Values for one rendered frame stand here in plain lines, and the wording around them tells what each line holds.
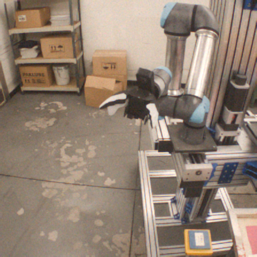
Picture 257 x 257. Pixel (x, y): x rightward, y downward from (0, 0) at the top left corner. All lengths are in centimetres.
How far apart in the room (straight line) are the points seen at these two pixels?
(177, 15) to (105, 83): 286
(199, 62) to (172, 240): 151
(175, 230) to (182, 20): 164
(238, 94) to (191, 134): 33
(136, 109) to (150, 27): 368
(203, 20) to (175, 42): 15
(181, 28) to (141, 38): 338
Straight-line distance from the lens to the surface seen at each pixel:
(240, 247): 122
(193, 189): 131
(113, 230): 229
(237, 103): 129
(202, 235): 121
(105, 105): 62
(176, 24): 99
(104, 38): 443
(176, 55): 104
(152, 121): 58
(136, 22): 430
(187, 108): 83
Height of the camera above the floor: 199
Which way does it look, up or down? 35 degrees down
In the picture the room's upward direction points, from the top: straight up
